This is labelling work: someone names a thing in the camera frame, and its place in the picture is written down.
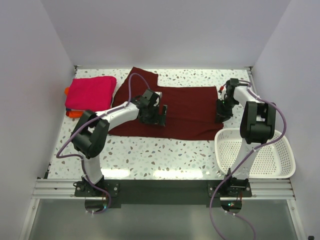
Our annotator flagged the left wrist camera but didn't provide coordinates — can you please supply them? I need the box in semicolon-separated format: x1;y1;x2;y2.
155;91;163;99

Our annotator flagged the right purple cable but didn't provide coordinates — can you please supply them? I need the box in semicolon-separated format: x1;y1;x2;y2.
207;79;288;240

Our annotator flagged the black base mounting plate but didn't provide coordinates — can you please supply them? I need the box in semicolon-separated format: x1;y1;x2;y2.
73;178;253;210

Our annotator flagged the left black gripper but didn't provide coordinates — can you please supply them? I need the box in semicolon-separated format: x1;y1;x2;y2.
139;103;167;126

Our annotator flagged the white perforated plastic basket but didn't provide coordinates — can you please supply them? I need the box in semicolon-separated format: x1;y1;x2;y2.
214;128;296;179

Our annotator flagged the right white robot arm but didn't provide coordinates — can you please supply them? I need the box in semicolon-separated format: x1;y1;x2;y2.
215;78;276;181

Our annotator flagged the dark red t-shirt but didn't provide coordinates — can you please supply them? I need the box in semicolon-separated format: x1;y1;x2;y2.
109;67;224;141

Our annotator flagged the aluminium extrusion rail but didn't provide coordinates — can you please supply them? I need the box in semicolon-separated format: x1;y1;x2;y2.
31;179;296;200

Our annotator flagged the folded orange t-shirt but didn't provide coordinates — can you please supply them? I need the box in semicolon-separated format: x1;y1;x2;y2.
64;87;84;119

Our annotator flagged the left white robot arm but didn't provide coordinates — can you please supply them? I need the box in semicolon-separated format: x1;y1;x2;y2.
71;89;168;196

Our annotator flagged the folded pink t-shirt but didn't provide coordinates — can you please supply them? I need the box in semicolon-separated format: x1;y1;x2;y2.
65;76;117;112

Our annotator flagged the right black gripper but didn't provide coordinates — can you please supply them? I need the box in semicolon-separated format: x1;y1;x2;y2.
214;97;239;124

